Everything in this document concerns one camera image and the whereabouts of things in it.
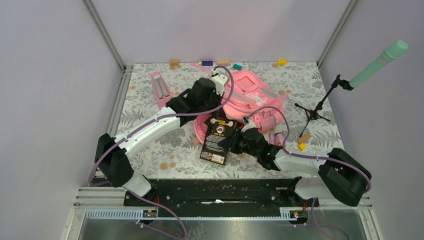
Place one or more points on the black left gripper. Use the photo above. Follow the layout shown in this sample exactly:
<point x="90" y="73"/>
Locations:
<point x="218" y="98"/>

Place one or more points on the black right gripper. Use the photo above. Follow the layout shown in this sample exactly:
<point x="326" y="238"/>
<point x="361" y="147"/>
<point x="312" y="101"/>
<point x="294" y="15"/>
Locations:
<point x="234" y="146"/>

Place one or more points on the black paperback book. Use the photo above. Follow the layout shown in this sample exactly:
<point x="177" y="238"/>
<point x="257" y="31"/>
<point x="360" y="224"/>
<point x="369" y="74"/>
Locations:
<point x="216" y="135"/>

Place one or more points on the pink student backpack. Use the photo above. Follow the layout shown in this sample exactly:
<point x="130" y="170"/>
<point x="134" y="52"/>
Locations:
<point x="250" y="93"/>

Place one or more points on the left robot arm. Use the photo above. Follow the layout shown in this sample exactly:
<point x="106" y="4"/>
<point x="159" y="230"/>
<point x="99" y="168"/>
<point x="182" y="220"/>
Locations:
<point x="113" y="153"/>

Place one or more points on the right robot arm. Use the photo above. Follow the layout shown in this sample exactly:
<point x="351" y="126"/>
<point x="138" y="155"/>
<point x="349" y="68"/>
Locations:
<point x="335" y="174"/>

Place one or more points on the purple toy brick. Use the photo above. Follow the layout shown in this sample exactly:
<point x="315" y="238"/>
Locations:
<point x="207" y="63"/>

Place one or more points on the pink metronome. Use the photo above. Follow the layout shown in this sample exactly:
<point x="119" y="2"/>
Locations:
<point x="161" y="91"/>

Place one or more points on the wooden block back centre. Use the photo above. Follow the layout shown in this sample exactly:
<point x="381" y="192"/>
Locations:
<point x="223" y="62"/>

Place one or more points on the small wooden cube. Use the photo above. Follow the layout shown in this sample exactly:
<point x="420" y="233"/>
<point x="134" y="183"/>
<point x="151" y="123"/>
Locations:
<point x="195" y="142"/>

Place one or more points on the teal toy block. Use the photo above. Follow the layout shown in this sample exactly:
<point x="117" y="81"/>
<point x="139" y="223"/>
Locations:
<point x="237" y="67"/>

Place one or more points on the wooden block back left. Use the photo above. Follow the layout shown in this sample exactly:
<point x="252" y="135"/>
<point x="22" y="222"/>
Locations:
<point x="174" y="62"/>

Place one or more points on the yellow cube near tripod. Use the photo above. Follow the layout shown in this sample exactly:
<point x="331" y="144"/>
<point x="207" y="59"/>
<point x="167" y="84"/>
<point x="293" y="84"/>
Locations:
<point x="302" y="146"/>

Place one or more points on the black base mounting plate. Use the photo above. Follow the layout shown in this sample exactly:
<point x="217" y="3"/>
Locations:
<point x="222" y="197"/>

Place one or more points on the black microphone tripod stand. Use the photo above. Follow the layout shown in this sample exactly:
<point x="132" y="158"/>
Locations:
<point x="313" y="114"/>

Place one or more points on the yellow toy block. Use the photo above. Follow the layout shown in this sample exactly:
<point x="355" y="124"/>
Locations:
<point x="281" y="62"/>

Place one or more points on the mint green microphone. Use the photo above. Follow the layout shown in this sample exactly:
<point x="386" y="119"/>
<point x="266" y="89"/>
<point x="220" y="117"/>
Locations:
<point x="387" y="56"/>

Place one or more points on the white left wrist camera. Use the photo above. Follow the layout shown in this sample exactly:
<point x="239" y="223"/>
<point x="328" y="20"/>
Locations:
<point x="220" y="80"/>

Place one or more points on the aluminium frame rail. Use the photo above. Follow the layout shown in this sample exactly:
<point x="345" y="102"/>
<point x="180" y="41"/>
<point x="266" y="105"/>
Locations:
<point x="125" y="71"/>

